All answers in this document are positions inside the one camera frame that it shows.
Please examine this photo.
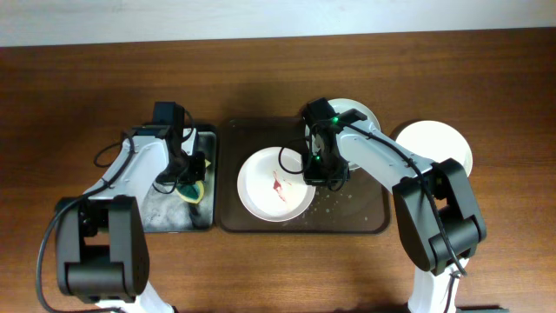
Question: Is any green and yellow sponge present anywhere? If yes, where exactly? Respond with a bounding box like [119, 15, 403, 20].
[174, 180, 210, 205]

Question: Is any white plate with red stain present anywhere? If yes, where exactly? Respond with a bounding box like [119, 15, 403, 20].
[237, 147, 316, 223]

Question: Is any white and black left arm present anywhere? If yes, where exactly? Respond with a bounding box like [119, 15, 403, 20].
[50, 125, 206, 312]

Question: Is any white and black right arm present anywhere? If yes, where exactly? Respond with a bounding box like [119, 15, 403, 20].
[301, 117, 487, 312]

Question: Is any black soapy water tray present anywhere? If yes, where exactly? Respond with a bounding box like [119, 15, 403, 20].
[140, 124, 218, 233]

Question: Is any white plate on tray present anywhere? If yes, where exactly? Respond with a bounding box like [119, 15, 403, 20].
[304, 97, 382, 171]

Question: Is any clean white plate stack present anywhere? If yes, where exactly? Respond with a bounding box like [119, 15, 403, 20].
[395, 120, 473, 176]

